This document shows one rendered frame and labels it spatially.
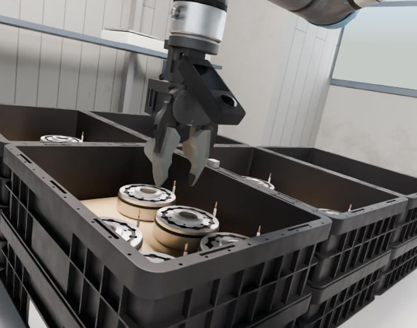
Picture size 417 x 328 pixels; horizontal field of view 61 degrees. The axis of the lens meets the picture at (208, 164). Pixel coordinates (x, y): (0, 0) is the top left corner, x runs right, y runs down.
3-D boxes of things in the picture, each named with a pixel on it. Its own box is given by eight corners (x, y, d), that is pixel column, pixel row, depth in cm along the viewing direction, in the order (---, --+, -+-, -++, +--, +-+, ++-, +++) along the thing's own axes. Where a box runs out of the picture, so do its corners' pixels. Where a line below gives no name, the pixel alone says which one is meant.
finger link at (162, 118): (169, 155, 52) (190, 100, 52) (176, 159, 51) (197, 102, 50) (143, 148, 49) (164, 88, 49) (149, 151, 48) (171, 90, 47)
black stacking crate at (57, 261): (313, 299, 50) (335, 224, 47) (128, 405, 29) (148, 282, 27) (153, 198, 77) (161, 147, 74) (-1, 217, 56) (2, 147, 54)
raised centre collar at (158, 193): (166, 198, 64) (167, 194, 64) (141, 199, 61) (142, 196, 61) (153, 188, 68) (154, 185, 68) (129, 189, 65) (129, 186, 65)
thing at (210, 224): (230, 230, 56) (232, 227, 56) (178, 239, 50) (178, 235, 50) (194, 206, 64) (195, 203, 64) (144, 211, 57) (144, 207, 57)
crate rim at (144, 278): (333, 237, 48) (337, 220, 47) (144, 305, 27) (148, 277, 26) (160, 155, 75) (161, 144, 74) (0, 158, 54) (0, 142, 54)
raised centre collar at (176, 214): (209, 222, 56) (210, 219, 56) (183, 226, 53) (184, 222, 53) (191, 211, 60) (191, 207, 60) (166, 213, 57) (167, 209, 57)
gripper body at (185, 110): (182, 120, 59) (195, 45, 56) (214, 131, 53) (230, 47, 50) (141, 116, 54) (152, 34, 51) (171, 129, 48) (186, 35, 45)
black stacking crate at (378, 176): (434, 230, 92) (448, 189, 89) (392, 254, 71) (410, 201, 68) (302, 181, 119) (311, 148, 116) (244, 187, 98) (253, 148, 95)
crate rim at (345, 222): (407, 210, 69) (411, 198, 68) (333, 237, 48) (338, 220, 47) (251, 154, 96) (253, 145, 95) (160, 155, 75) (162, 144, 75)
